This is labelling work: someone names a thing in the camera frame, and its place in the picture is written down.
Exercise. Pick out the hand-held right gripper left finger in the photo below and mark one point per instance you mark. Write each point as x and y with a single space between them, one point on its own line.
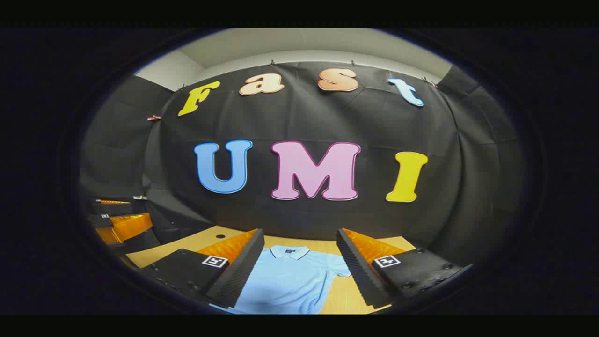
234 276

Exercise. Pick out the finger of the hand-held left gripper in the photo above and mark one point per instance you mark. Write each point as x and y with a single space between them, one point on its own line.
133 227
114 208

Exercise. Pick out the light blue T-shirt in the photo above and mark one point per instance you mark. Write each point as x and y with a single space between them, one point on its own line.
290 285

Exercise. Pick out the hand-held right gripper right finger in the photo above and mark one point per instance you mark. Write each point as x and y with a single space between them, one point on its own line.
360 274

